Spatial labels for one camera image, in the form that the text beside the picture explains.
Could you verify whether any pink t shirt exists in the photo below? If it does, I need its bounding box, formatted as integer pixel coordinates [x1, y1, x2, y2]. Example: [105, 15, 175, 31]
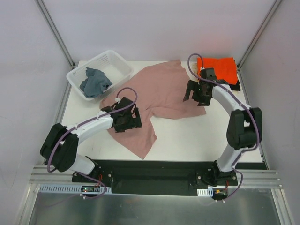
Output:
[108, 60, 206, 159]

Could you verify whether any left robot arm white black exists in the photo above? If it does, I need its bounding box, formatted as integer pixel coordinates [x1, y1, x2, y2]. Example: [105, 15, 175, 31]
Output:
[40, 97, 142, 182]

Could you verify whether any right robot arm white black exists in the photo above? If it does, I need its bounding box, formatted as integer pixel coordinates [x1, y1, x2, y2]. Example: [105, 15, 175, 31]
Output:
[183, 68, 262, 187]

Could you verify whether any beige folded t shirt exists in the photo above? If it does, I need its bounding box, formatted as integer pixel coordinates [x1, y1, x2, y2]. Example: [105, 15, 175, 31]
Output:
[191, 62, 199, 76]

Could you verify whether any orange folded t shirt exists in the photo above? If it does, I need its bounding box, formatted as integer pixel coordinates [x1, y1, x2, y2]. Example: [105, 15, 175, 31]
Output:
[197, 57, 238, 85]

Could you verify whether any black folded t shirt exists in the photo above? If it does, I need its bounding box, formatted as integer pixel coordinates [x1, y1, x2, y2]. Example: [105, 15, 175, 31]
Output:
[229, 72, 241, 91]

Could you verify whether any blue grey t shirt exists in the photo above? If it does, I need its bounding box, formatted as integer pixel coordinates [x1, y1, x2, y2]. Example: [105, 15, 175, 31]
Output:
[80, 67, 113, 98]

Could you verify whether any white plastic laundry basket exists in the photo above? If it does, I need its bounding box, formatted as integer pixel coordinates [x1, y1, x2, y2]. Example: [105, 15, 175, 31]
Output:
[66, 50, 134, 101]

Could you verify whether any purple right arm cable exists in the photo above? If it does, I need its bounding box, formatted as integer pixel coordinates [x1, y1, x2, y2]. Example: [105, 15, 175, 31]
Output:
[188, 53, 261, 202]

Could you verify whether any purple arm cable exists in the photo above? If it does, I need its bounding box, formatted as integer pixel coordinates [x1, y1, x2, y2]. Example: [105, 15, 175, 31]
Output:
[188, 53, 261, 202]
[48, 87, 138, 173]

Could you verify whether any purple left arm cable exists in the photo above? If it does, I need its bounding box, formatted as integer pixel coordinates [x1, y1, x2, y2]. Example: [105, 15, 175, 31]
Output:
[48, 87, 138, 173]

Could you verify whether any right white cable duct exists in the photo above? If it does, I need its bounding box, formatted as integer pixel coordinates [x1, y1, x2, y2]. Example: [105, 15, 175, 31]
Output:
[196, 187, 228, 197]

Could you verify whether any white cable duct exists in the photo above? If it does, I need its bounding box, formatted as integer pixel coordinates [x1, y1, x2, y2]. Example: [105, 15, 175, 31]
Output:
[196, 187, 228, 197]
[39, 184, 113, 195]

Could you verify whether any aluminium rail profile front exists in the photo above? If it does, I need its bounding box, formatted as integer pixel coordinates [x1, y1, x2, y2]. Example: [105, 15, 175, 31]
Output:
[29, 165, 284, 189]

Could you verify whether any left white cable duct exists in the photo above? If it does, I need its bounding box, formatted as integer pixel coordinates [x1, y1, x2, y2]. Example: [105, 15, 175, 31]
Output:
[39, 184, 113, 195]

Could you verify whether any left aluminium frame post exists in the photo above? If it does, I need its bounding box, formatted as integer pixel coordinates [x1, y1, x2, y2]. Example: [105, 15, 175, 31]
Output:
[34, 0, 75, 68]

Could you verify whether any aluminium frame post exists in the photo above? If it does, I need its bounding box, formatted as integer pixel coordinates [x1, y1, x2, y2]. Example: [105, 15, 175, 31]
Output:
[237, 0, 283, 68]
[34, 0, 75, 68]

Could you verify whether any right aluminium frame post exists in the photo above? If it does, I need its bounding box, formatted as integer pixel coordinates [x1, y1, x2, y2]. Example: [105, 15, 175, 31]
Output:
[237, 0, 283, 68]

